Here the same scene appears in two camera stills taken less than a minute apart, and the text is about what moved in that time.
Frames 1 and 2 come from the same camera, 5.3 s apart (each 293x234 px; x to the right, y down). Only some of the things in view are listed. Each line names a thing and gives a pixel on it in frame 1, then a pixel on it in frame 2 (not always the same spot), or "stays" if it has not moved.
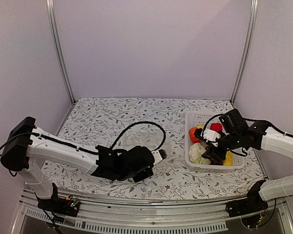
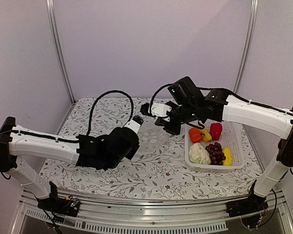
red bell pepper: (216, 126) stays
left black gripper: (144, 176) to (132, 152)
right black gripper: (212, 153) to (174, 129)
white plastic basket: (196, 120) stays
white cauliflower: (196, 150) stays
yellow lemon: (228, 161) stays
